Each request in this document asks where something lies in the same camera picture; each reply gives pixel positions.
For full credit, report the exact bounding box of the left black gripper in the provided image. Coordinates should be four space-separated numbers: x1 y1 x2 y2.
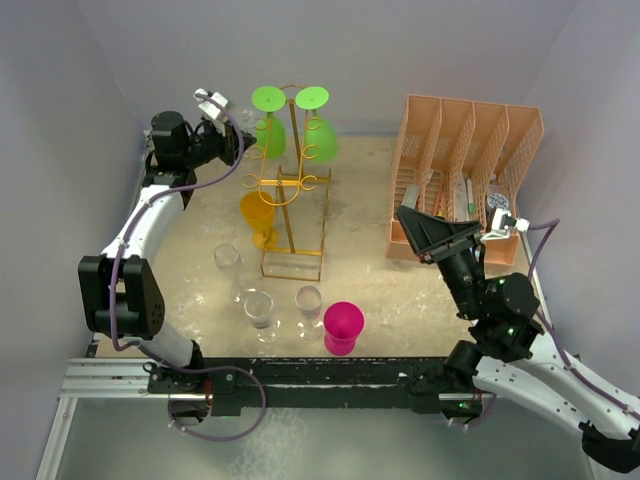
182 119 255 169

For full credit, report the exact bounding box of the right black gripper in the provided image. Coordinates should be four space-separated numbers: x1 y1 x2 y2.
393 205 482 319

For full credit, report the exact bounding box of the clear glass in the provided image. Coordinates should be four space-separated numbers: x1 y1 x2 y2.
243 291 281 343
213 243 257 305
295 285 324 342
234 106 262 132

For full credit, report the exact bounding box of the small green wine glass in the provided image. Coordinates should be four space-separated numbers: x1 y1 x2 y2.
251 85 287 158

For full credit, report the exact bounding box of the yellow plastic goblet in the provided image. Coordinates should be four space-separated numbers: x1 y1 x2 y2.
240 191 279 249

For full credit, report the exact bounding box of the large green wine glass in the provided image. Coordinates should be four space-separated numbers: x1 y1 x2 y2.
295 86 338 164

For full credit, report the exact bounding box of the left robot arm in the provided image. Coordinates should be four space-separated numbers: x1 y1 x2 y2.
78 102 255 392

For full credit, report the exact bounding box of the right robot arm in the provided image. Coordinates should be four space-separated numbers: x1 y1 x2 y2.
396 206 639 474

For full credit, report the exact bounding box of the round blue tin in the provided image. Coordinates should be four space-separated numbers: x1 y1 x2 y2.
486 192 510 216

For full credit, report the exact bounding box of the orange plastic desk organizer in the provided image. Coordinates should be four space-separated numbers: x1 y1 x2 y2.
391 95 544 266

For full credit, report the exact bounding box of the pink plastic goblet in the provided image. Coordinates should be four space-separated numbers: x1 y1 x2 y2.
323 301 365 356

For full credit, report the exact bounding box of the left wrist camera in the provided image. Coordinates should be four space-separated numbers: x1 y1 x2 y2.
193 88 233 123

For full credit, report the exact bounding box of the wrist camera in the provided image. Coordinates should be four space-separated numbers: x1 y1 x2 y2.
481 207 530 242
193 88 233 123

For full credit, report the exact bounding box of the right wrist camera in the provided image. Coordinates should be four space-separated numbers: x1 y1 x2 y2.
481 207 530 242

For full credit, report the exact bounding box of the gold wire glass rack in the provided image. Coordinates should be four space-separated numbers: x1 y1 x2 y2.
243 84 332 282

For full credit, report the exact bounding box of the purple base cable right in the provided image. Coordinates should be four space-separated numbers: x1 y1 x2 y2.
447 392 499 431

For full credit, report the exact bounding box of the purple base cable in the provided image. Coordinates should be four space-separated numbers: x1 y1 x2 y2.
447 392 499 431
167 365 269 444

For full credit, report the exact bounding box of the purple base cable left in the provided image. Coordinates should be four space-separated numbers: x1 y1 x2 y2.
167 365 269 444

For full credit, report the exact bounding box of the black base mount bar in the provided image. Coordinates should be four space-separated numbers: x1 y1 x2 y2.
143 354 491 421

